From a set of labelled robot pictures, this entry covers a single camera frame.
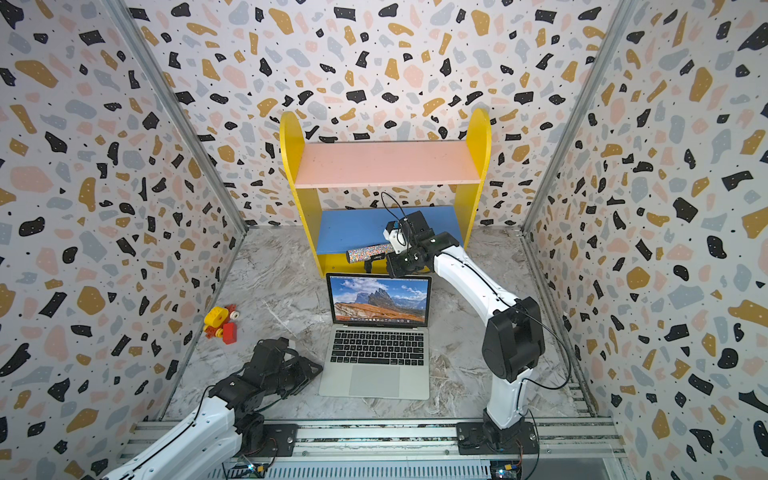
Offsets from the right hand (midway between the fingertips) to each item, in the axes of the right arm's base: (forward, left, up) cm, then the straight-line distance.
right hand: (387, 268), depth 86 cm
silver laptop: (-15, +3, -18) cm, 24 cm away
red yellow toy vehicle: (-11, +52, -14) cm, 55 cm away
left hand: (-24, +17, -16) cm, 33 cm away
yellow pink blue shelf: (+39, +17, -2) cm, 42 cm away
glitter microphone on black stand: (+4, +5, +2) cm, 7 cm away
